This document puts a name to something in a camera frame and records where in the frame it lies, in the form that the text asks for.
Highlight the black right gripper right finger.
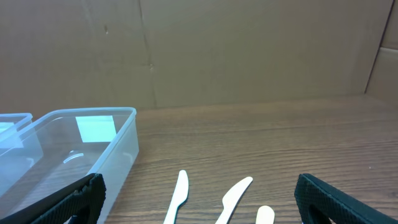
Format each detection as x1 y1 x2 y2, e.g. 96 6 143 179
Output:
294 174 397 224

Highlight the white plastic knife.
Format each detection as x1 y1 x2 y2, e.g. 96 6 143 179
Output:
163 170 189 224
215 177 253 224

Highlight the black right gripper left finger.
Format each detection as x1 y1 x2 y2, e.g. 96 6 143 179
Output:
1 173 106 224

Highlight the left clear plastic container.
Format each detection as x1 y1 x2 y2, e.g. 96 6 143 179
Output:
1 113 43 195

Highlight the clear plastic container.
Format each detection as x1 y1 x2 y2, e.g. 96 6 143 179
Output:
1 113 43 195
1 107 139 223

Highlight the right clear plastic container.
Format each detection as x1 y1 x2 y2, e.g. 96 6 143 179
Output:
1 107 139 223

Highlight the cream yellow plastic knife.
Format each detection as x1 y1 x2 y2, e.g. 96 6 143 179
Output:
255 205 275 224

